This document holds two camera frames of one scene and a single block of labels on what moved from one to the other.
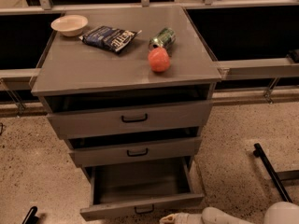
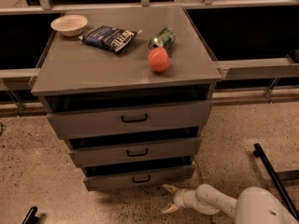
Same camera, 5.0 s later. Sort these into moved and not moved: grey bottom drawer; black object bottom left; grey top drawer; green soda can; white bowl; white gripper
Moved: white gripper; grey bottom drawer
Not moved: black object bottom left; grey top drawer; green soda can; white bowl
